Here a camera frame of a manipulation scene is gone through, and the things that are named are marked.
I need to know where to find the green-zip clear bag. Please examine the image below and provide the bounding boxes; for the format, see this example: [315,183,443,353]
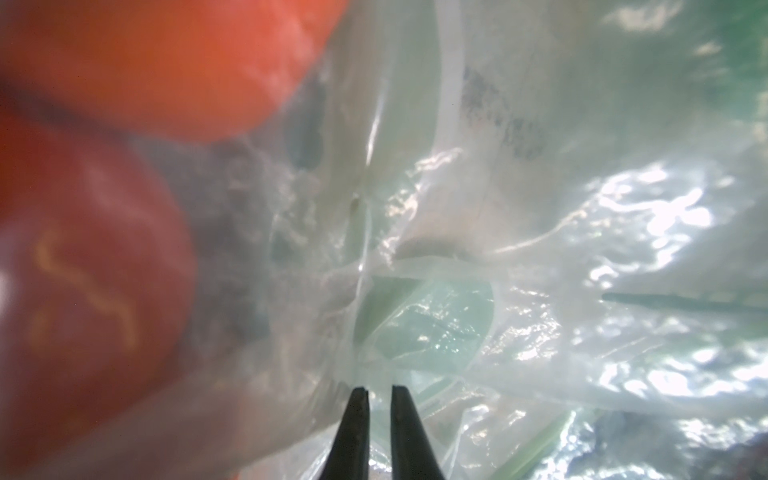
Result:
[38,1,767,479]

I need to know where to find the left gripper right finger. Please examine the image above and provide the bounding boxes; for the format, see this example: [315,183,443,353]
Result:
[391,385,445,480]

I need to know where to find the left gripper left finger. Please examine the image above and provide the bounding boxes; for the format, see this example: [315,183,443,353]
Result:
[318,387,370,480]

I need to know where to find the oranges in green-zip bag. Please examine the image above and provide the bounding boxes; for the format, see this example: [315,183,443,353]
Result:
[1,1,347,477]

